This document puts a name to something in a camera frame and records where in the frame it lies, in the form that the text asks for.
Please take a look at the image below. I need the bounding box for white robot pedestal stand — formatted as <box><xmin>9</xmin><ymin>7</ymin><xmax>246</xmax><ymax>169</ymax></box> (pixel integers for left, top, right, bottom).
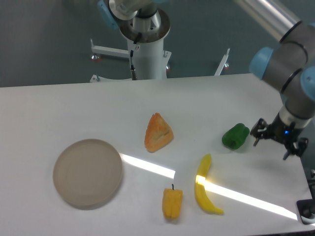
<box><xmin>89</xmin><ymin>7</ymin><xmax>231</xmax><ymax>83</ymax></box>

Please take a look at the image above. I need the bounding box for green bell pepper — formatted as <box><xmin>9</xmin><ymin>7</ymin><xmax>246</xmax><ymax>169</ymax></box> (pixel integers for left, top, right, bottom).
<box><xmin>221</xmin><ymin>123</ymin><xmax>250</xmax><ymax>150</ymax></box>

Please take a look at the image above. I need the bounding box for yellow banana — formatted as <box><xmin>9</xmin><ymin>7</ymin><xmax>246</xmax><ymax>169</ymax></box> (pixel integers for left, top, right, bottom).
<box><xmin>194</xmin><ymin>153</ymin><xmax>224</xmax><ymax>215</ymax></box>

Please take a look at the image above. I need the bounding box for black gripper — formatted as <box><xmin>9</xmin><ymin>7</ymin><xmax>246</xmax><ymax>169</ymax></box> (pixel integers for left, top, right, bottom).
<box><xmin>250</xmin><ymin>113</ymin><xmax>308</xmax><ymax>160</ymax></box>

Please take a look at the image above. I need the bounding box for black clamp at table edge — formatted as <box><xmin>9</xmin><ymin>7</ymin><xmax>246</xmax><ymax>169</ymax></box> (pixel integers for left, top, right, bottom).
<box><xmin>296</xmin><ymin>169</ymin><xmax>315</xmax><ymax>225</ymax></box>

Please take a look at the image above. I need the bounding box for yellow bell pepper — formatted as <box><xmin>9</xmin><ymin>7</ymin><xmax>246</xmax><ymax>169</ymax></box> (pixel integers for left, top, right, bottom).
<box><xmin>162</xmin><ymin>184</ymin><xmax>183</xmax><ymax>220</ymax></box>

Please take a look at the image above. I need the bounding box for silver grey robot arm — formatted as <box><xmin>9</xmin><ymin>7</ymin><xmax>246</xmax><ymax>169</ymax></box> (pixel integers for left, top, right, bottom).
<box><xmin>91</xmin><ymin>0</ymin><xmax>315</xmax><ymax>157</ymax></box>

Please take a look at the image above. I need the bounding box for black cable on pedestal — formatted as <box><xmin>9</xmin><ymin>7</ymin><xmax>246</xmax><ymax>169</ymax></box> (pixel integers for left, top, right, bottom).
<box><xmin>129</xmin><ymin>32</ymin><xmax>142</xmax><ymax>81</ymax></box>

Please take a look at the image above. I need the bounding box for orange pastry wedge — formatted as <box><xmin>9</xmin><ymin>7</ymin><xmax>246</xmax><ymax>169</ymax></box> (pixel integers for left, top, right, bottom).
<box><xmin>144</xmin><ymin>113</ymin><xmax>174</xmax><ymax>153</ymax></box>

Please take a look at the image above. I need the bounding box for beige round plate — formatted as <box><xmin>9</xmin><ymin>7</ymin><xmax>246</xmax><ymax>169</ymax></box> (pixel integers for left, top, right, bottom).
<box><xmin>53</xmin><ymin>139</ymin><xmax>123</xmax><ymax>210</ymax></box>

